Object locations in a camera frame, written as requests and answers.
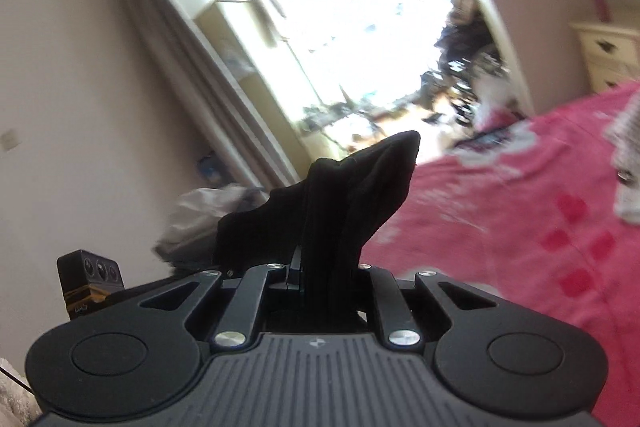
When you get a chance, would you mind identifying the black garment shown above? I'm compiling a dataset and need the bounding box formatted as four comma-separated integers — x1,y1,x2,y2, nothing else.
212,131,421,332

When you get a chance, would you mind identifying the white patterned clothes pile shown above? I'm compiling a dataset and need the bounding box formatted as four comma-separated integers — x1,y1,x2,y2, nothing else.
604,92,640,225

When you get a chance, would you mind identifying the white plastic bag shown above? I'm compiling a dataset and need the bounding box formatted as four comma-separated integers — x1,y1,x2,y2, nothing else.
153,183,267,271

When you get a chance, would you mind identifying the red floral bed blanket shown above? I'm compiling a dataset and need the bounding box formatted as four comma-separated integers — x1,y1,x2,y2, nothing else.
362,86,639,426

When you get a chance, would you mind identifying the cream bedside cabinet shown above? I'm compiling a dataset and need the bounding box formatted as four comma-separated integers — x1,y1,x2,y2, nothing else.
570,11,639,93

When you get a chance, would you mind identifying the magenta box on cabinet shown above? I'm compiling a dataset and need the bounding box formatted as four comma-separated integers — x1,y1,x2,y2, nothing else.
591,0,612,24

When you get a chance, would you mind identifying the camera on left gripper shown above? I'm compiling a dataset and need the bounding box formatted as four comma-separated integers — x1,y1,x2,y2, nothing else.
56,249,125,320

